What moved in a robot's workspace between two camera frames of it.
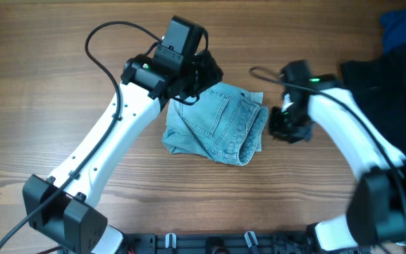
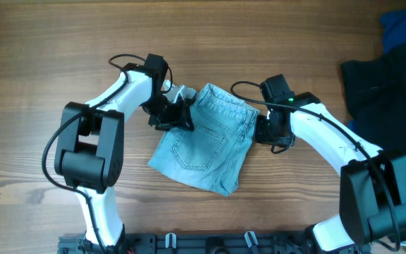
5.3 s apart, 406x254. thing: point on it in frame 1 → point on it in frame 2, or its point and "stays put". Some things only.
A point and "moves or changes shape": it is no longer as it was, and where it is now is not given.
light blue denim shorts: [225, 123] moves or changes shape
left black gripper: [211, 72] → [176, 118]
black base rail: [249, 243] stays put
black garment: [393, 91] stays put
